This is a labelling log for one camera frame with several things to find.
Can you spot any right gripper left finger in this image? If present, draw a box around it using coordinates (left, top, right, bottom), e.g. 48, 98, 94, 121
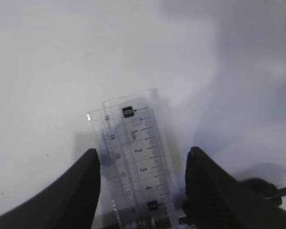
0, 149, 101, 229

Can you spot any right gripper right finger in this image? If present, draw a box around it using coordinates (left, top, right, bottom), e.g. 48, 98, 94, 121
184, 146, 286, 229

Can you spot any clear plastic ruler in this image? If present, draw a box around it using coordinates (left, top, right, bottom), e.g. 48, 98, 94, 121
87, 89, 178, 229

